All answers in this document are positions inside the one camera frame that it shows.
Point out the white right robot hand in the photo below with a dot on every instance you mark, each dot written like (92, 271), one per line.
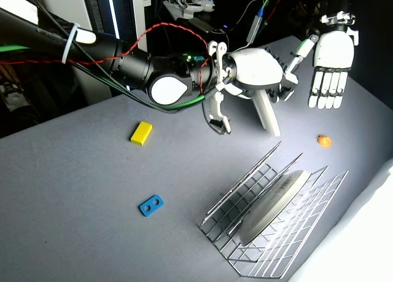
(255, 70)

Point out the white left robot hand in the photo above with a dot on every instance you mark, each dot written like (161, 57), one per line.
(333, 51)

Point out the white plate with black rim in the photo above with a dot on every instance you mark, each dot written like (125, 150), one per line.
(273, 205)

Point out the black device box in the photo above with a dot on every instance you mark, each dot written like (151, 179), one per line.
(201, 24)

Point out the swirled brown cookie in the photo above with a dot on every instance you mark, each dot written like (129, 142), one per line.
(325, 141)

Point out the spare white robot hand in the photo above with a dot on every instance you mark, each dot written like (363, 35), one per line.
(187, 2)

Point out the yellow rectangular block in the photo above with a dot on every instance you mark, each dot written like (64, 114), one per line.
(141, 133)

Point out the blue block with two holes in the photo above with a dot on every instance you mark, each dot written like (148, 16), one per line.
(144, 210)

